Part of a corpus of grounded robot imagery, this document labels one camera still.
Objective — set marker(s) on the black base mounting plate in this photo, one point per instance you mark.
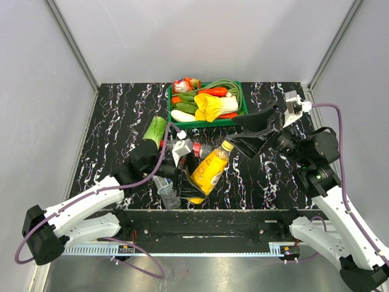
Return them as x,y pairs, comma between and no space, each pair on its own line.
258,225

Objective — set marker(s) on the small orange toy carrot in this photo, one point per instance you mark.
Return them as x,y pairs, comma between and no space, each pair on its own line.
175,100

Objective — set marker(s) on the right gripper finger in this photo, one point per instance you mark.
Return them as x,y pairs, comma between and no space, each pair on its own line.
250,144
259,121

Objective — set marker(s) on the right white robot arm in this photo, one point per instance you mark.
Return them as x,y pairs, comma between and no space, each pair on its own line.
359,256

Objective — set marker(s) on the aluminium slotted rail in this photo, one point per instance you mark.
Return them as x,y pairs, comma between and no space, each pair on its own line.
185,247

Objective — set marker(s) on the yellow juice bottle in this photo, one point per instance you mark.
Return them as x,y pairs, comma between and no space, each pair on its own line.
209,171

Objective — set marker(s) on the green toy long beans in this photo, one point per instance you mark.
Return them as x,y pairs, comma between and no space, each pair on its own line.
234,90

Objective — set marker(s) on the white toy radish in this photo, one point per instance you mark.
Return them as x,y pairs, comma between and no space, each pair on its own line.
180,116

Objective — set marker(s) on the green toy bok choy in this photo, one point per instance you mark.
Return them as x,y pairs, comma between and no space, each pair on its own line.
188,104

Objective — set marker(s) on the clear water bottle white cap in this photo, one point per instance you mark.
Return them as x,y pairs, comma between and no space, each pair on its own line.
167,193

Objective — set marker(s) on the red toy pepper bottom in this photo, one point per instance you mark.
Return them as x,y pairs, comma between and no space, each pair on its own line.
228,116

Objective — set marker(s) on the clear cola bottle red label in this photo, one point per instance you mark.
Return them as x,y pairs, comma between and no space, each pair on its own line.
199,150

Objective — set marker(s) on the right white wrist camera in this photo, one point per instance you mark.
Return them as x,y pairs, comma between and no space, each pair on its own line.
295,108

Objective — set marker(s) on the red toy chili pepper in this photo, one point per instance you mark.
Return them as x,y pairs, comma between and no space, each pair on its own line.
219,92

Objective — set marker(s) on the orange white toy vegetable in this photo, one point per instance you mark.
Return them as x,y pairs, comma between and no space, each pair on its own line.
186,84

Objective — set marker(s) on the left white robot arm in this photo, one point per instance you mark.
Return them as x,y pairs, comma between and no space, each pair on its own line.
49,232

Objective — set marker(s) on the green plastic basket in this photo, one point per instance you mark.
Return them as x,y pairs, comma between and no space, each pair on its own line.
196,124

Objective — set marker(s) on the yellow white toy cabbage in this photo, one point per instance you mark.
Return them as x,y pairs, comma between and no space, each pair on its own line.
211,107

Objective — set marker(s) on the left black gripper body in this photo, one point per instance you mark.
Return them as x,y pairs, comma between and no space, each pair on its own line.
168,170

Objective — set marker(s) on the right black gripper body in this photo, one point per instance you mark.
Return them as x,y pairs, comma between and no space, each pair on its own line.
284,141

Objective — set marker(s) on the toy napa cabbage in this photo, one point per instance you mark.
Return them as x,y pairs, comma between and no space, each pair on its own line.
156,129

